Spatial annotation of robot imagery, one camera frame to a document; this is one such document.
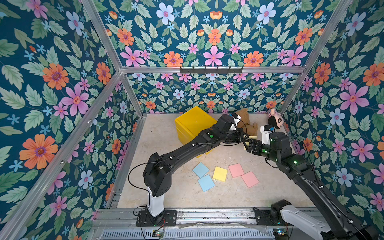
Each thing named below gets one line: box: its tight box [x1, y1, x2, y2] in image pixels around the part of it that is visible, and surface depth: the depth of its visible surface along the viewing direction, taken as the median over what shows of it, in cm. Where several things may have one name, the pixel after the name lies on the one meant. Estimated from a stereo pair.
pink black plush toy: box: [267, 108, 284, 129], surface depth 107 cm
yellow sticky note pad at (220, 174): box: [212, 166, 228, 182], surface depth 90 cm
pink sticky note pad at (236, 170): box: [228, 163, 245, 178], surface depth 92 cm
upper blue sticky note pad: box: [192, 162, 210, 179], surface depth 92 cm
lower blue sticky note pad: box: [197, 174, 216, 192], surface depth 86 cm
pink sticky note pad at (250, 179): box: [241, 171, 260, 189], surface depth 88 cm
